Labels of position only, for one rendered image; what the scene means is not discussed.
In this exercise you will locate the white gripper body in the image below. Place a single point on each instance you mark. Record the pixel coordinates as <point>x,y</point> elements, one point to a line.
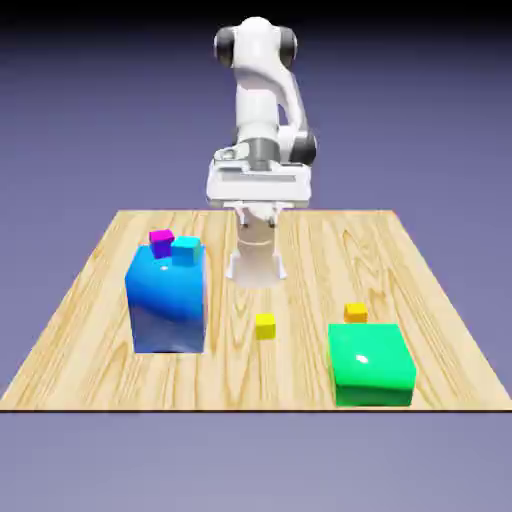
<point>260,188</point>

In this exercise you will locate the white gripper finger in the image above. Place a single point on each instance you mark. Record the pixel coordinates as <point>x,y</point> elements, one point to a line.
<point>242,218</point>
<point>273,216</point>

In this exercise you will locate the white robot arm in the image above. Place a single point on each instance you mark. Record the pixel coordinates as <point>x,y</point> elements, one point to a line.
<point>256,108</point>

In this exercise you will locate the small cyan cube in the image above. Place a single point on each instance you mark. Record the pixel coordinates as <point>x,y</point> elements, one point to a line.
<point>186,250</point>

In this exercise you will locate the small magenta cube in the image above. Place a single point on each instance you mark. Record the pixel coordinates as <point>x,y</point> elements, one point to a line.
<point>161,242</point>

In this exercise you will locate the small yellow cube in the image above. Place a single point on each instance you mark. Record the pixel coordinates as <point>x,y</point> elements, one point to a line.
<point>265,326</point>

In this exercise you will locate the small orange cube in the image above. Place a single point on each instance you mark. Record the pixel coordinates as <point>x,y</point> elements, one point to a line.
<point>355,312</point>

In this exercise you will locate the large blue box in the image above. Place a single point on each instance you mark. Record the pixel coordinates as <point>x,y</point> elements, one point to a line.
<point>166,304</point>

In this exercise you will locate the large green box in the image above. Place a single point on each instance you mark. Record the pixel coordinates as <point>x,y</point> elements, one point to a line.
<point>370,362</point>

